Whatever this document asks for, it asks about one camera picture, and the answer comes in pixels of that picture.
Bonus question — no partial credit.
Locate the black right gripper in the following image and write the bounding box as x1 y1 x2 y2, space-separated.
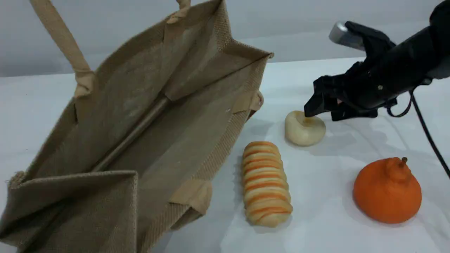
304 58 398 122

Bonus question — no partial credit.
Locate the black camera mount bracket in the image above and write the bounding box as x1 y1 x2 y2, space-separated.
345 21 397 67

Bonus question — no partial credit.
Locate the black cable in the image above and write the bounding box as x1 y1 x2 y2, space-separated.
386 88 450 180

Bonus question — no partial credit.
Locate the orange tangerine with stem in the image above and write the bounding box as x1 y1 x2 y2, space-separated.
353 157 422 225

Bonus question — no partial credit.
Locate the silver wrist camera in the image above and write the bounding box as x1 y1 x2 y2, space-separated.
329 21 366 50

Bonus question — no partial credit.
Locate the brown burlap tote bag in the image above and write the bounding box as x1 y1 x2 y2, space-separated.
0 0 275 253

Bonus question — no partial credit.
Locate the cream egg yolk pastry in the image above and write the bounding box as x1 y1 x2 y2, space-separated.
284 111 327 147

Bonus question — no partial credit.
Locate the orange striped bread roll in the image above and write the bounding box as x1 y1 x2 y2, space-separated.
242 141 294 227

